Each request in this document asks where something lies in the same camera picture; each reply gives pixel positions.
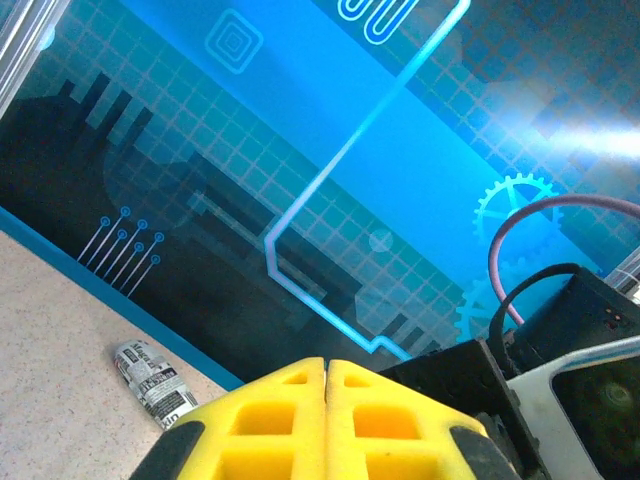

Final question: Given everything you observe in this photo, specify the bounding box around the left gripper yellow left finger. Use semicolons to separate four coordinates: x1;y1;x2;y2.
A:
129;356;330;480

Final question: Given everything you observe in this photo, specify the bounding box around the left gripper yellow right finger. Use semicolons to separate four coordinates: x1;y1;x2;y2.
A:
326;358;521;480

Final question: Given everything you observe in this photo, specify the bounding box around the newspaper print roll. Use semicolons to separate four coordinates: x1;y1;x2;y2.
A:
112;339;201;431

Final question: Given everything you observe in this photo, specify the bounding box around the thin black wire loop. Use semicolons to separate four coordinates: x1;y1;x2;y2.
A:
487;262;584;351

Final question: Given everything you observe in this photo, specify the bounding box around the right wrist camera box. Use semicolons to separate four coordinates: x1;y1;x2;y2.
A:
504;337;640;480

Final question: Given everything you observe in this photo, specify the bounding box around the aluminium frame post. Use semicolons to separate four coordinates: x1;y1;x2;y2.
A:
0;0;69;119

